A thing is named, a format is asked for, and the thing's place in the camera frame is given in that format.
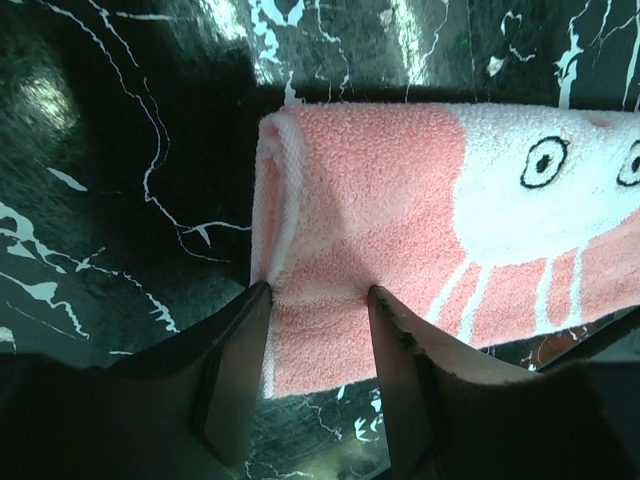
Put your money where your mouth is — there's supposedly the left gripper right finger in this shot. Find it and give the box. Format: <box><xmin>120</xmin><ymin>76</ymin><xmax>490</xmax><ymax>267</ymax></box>
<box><xmin>368</xmin><ymin>286</ymin><xmax>639</xmax><ymax>479</ymax></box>

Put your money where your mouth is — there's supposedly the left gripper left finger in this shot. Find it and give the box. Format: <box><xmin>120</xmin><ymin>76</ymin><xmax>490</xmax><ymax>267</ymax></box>
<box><xmin>1</xmin><ymin>282</ymin><xmax>272</xmax><ymax>479</ymax></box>

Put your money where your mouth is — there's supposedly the pink cloth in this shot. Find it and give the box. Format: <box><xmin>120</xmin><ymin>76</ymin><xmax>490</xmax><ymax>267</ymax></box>
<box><xmin>250</xmin><ymin>103</ymin><xmax>639</xmax><ymax>398</ymax></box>

